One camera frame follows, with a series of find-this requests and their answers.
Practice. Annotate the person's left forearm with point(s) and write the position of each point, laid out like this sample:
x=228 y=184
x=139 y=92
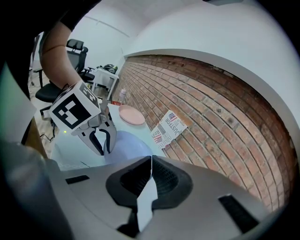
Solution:
x=61 y=65

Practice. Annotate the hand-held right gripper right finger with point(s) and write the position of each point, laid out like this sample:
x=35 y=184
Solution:
x=199 y=211

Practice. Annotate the small white table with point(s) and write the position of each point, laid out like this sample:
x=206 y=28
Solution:
x=105 y=73

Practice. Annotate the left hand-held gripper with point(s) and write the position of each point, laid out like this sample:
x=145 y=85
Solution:
x=70 y=110

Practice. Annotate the black headset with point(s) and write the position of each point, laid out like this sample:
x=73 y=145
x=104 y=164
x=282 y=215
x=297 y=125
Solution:
x=110 y=68

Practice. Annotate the white printed cardboard box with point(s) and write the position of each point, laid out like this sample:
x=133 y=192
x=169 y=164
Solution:
x=171 y=124

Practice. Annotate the big blue plate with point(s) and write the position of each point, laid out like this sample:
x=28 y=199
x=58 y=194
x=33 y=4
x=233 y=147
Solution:
x=133 y=145
x=117 y=159

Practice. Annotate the person's black shirt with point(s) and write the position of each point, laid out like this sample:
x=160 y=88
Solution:
x=47 y=14

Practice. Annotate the clear plastic bottle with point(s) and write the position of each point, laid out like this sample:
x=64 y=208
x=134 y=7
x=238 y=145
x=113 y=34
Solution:
x=122 y=96

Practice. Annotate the red packet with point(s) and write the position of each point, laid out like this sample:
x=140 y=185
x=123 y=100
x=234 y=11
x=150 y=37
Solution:
x=115 y=102

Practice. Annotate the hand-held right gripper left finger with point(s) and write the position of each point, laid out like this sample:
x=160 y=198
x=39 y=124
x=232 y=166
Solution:
x=93 y=199

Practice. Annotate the small pink plate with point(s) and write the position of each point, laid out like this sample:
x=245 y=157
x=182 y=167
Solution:
x=131 y=116

